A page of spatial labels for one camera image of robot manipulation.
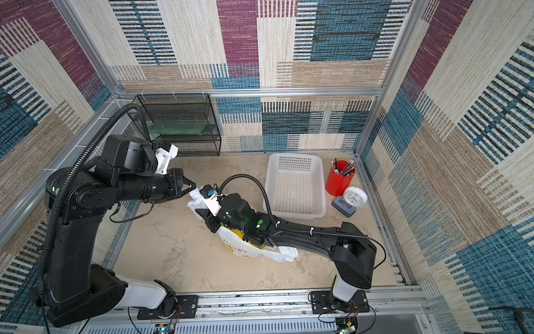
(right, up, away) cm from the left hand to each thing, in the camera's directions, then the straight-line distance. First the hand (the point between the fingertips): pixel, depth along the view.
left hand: (198, 185), depth 56 cm
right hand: (-3, -9, +16) cm, 18 cm away
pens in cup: (+55, +4, +40) cm, 68 cm away
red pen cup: (+50, -2, +40) cm, 64 cm away
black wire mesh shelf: (-22, +35, +46) cm, 62 cm away
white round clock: (+57, -8, +40) cm, 70 cm away
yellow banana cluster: (+10, -14, +4) cm, 17 cm away
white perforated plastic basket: (+32, -2, +50) cm, 59 cm away
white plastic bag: (+8, -19, +11) cm, 24 cm away
